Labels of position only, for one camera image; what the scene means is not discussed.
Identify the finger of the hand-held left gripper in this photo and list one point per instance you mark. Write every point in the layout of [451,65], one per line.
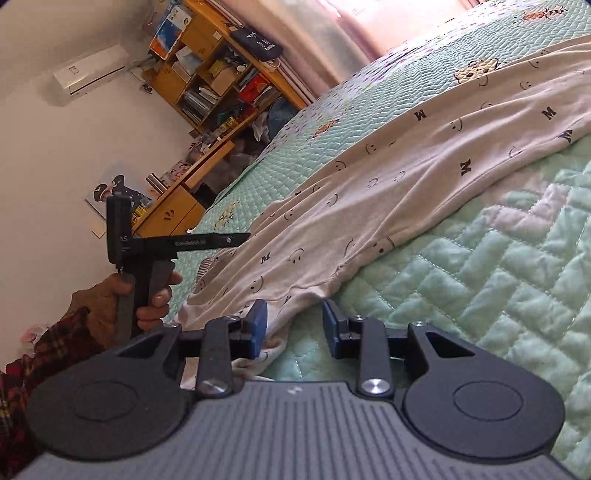
[233,239]

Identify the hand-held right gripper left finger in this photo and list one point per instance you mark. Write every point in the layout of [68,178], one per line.
[258,323]

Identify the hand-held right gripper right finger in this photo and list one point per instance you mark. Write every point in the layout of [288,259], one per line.
[330,330]

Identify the beige smiley print pants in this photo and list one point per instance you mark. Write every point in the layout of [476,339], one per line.
[392,184]

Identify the person's left forearm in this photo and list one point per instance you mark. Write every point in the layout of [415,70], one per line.
[37,369]

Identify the person's left hand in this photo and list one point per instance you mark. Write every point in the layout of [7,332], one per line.
[104,300]

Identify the wooden desk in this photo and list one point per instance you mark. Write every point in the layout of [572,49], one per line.
[171,214]

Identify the steel tumbler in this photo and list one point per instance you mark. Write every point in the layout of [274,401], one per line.
[156,182]

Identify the green quilted bee bedspread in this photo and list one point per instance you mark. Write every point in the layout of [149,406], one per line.
[485,277]

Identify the white air conditioner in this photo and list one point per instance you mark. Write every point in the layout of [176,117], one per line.
[87,69]

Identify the wooden bookshelf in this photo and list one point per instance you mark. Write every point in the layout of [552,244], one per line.
[207,69]

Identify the black hanging bag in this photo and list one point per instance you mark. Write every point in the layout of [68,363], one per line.
[256,44]

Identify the blue orange box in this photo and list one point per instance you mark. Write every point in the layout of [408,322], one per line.
[168,30]

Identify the pink curtain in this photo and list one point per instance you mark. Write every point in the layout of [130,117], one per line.
[304,41]

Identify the wall socket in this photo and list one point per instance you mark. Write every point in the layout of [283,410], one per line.
[98,231]

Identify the wall poster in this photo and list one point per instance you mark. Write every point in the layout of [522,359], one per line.
[111,189]

